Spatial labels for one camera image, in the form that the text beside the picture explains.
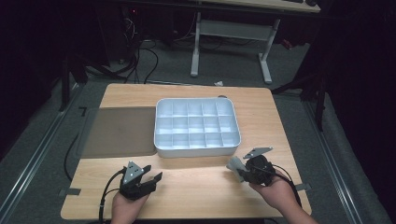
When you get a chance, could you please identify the white table frame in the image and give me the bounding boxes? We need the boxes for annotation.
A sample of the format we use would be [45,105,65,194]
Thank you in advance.
[189,0,322,86]

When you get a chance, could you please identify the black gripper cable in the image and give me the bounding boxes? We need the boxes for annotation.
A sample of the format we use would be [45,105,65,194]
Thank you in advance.
[98,168,126,224]
[254,163,304,208]

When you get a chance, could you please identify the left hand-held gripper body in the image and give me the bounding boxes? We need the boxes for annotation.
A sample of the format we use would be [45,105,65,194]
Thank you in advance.
[119,161,157,201]

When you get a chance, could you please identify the person's right hand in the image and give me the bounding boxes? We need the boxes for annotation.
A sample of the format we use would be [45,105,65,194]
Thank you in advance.
[248,178,301,213]

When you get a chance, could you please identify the person's left hand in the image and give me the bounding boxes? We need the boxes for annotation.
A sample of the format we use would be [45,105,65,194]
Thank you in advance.
[110,192,150,224]

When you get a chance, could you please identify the grey ankle sock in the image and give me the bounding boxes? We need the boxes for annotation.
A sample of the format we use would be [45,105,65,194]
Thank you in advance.
[225,156,249,183]

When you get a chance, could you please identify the black metal stand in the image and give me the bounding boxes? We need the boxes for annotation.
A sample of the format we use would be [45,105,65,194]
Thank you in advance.
[270,70,329,133]
[58,54,89,112]

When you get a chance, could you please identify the bundle of black cables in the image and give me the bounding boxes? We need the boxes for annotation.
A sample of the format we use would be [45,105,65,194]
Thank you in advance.
[121,15,161,85]

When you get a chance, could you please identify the black floor cable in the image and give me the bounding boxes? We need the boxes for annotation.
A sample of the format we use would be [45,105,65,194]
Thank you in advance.
[64,133,80,182]

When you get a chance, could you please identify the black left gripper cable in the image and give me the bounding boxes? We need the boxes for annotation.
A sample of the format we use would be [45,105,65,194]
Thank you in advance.
[98,168,126,224]

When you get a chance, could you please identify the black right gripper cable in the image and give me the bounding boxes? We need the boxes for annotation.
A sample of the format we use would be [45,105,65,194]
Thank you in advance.
[254,163,304,208]

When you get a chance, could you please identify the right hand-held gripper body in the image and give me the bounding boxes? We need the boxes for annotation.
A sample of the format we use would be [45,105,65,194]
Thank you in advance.
[243,147,276,188]

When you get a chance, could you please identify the metal floor rail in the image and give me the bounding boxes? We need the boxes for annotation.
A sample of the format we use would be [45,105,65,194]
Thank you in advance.
[0,83,82,220]
[303,99,364,224]

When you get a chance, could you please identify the white divided storage box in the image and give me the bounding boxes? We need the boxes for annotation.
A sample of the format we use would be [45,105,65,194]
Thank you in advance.
[153,97,242,159]

